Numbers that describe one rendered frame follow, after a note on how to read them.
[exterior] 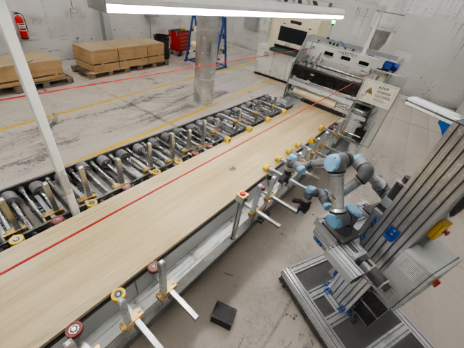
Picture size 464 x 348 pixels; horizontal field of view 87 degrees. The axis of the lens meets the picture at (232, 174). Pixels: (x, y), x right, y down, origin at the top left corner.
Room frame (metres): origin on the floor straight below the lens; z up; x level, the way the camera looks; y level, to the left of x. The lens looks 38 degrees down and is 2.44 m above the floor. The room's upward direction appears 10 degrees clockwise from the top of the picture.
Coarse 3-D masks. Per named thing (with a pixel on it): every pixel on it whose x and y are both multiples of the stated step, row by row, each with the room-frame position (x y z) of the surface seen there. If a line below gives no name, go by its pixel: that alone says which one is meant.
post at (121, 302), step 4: (120, 300) 0.52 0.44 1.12; (124, 300) 0.53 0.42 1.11; (120, 304) 0.51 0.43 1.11; (124, 304) 0.52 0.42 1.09; (120, 308) 0.51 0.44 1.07; (124, 308) 0.52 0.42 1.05; (120, 312) 0.52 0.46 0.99; (124, 312) 0.51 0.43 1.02; (128, 312) 0.53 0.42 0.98; (124, 316) 0.51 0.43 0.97; (128, 316) 0.52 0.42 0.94; (124, 320) 0.51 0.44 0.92; (128, 320) 0.52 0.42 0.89; (128, 324) 0.51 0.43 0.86; (132, 328) 0.52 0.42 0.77; (128, 332) 0.50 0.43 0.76; (132, 332) 0.52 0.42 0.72
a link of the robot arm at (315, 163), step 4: (348, 152) 1.53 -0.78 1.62; (352, 156) 1.50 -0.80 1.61; (312, 160) 1.76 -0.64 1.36; (316, 160) 1.72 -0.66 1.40; (320, 160) 1.68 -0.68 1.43; (324, 160) 1.65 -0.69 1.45; (352, 160) 1.47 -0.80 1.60; (308, 164) 1.73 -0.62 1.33; (312, 164) 1.72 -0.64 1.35; (316, 164) 1.69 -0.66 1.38; (320, 164) 1.66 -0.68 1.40; (308, 168) 1.72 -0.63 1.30; (312, 168) 1.73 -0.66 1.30
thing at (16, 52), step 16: (0, 0) 1.19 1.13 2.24; (320, 0) 2.42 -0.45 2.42; (336, 0) 2.70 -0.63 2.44; (352, 0) 3.06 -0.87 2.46; (0, 16) 1.18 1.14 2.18; (16, 48) 1.19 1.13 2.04; (16, 64) 1.17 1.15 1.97; (32, 80) 1.21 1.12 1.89; (32, 96) 1.19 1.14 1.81; (32, 112) 1.18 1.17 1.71; (48, 128) 1.20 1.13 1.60; (48, 144) 1.18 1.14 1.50; (64, 176) 1.19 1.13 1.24; (64, 192) 1.17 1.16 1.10
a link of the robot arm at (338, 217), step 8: (344, 152) 1.52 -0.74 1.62; (328, 160) 1.45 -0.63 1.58; (336, 160) 1.41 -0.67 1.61; (344, 160) 1.44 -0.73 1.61; (328, 168) 1.42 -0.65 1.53; (336, 168) 1.39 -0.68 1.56; (344, 168) 1.41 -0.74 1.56; (336, 176) 1.39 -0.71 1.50; (336, 184) 1.36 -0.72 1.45; (336, 192) 1.34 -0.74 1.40; (336, 200) 1.32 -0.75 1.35; (336, 208) 1.29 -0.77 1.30; (344, 208) 1.31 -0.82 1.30; (328, 216) 1.28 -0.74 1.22; (336, 216) 1.25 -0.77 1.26; (344, 216) 1.26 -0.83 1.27; (336, 224) 1.22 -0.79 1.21; (344, 224) 1.24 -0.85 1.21
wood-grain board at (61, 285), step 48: (240, 144) 2.59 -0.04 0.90; (288, 144) 2.80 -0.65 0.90; (144, 192) 1.51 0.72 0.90; (192, 192) 1.61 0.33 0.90; (48, 240) 0.90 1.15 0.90; (96, 240) 0.97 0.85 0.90; (144, 240) 1.03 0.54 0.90; (0, 288) 0.56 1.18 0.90; (48, 288) 0.61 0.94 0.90; (96, 288) 0.65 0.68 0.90; (0, 336) 0.35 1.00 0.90; (48, 336) 0.38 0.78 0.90
